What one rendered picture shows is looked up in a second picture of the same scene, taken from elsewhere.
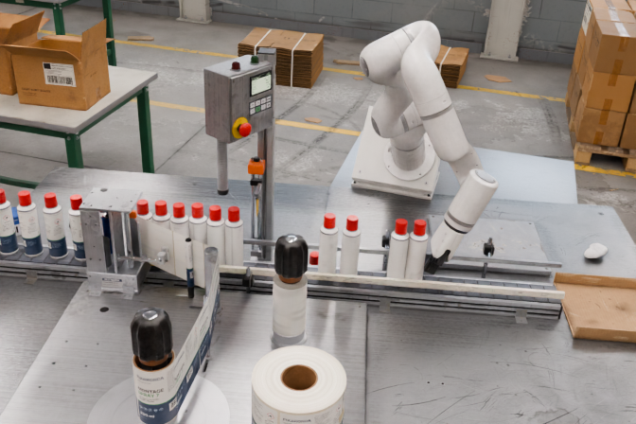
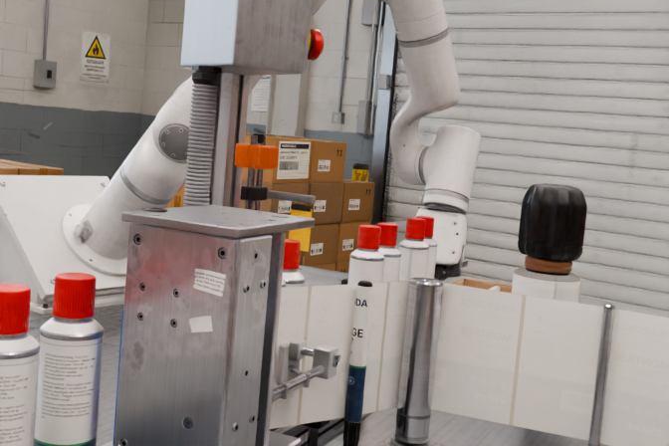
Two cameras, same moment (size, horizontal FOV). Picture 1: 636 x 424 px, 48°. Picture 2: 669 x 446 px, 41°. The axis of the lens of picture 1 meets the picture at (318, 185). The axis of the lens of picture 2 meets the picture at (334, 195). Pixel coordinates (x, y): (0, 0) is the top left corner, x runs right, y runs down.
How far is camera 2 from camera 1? 1.96 m
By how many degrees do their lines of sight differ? 69
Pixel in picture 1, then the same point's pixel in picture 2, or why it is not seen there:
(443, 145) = (452, 79)
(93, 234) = (252, 324)
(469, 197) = (470, 156)
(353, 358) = not seen: hidden behind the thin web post
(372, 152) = (47, 247)
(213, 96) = not seen: outside the picture
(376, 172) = not seen: hidden behind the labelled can
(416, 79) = not seen: outside the picture
